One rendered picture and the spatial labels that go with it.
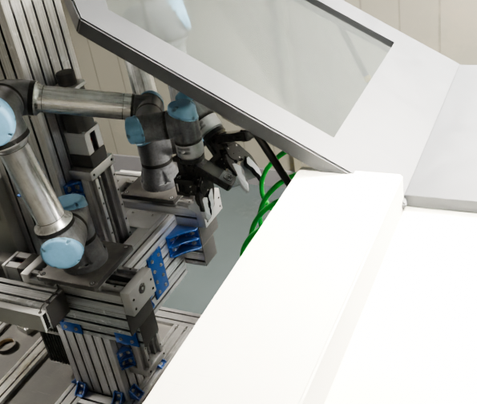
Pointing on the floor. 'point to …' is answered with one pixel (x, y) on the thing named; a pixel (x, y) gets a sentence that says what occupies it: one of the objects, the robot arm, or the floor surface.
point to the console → (290, 296)
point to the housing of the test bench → (442, 267)
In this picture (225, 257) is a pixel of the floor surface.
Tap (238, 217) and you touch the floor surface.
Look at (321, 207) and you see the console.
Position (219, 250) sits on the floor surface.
